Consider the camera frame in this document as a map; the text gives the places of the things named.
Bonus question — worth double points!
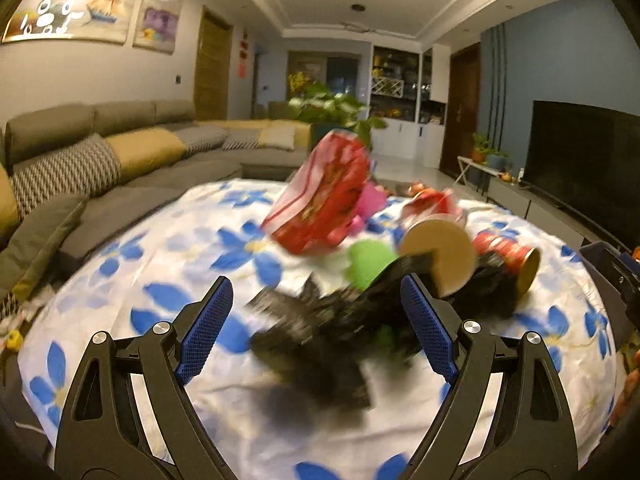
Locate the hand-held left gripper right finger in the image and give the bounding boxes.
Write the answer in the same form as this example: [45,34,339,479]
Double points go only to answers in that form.
[400,272,581,480]

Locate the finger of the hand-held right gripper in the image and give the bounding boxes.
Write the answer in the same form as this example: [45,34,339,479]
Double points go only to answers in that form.
[612,252,640,333]

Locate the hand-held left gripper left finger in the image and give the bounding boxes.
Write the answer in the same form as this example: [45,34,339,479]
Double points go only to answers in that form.
[54,276,236,480]

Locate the grey trash bin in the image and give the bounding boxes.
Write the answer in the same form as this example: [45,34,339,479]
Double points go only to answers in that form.
[580,241,632,291]

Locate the green foam net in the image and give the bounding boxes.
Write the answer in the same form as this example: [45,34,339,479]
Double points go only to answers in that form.
[345,240,398,291]

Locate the person's right forearm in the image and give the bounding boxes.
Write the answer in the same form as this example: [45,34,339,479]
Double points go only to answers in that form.
[617,332,640,416]

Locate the red paper cup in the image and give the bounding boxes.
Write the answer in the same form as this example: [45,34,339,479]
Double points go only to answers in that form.
[399,187,478,298]
[472,230,542,301]

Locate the blue floral tablecloth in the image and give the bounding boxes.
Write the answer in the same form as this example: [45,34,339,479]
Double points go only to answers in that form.
[17,177,618,480]

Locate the black plastic bag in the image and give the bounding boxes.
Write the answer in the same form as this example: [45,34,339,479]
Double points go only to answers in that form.
[247,252,521,411]

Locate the grey television cabinet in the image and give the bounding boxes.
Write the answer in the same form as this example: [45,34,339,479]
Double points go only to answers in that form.
[487,177,621,248]

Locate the black flat television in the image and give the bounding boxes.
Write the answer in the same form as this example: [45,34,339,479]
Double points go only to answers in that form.
[520,101,640,251]

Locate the pink foam net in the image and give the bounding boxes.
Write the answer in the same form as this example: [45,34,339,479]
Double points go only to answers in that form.
[350,180,388,236]

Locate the grey sectional sofa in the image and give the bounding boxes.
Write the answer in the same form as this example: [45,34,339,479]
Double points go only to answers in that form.
[0,99,321,311]

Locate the red snack bag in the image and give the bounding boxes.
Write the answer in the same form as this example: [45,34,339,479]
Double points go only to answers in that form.
[261,129,373,255]

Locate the white folding side table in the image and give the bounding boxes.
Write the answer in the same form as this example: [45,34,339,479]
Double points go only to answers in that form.
[457,156,501,193]

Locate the yellow pillow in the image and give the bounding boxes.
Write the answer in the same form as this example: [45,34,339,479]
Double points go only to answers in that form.
[105,127,188,181]

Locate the small potted plant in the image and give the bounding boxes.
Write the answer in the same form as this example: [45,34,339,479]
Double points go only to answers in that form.
[472,132,508,168]

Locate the small patterned grey pillow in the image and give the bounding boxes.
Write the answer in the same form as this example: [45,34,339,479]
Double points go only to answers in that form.
[175,126,231,153]
[222,132,261,151]

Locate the olive grey pillow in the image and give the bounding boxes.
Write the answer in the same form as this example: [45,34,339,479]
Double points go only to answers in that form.
[0,194,91,306]

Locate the white display cabinet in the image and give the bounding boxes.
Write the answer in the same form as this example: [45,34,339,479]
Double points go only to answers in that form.
[370,45,448,158]

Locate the cream pillow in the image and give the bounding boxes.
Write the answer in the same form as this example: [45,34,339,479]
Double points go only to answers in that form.
[257,125,297,150]

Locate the grey zigzag pillow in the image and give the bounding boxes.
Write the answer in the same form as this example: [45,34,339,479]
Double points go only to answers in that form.
[10,135,123,221]

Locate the dark wooden door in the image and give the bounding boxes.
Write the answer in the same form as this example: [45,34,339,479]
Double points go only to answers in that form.
[440,42,482,176]

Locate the leafy potted plant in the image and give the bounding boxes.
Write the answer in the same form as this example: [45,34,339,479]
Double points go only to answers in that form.
[290,82,388,151]

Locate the yellow flower bouquet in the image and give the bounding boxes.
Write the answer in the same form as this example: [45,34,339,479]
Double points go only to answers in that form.
[287,72,313,96]

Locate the light wooden door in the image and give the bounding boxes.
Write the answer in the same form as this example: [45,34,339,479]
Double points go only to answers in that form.
[194,6,234,122]

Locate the purple wall painting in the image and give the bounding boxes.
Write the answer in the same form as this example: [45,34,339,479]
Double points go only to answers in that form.
[132,0,186,55]

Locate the sailboat wall painting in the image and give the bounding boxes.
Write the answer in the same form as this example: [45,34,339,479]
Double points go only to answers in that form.
[2,0,146,46]

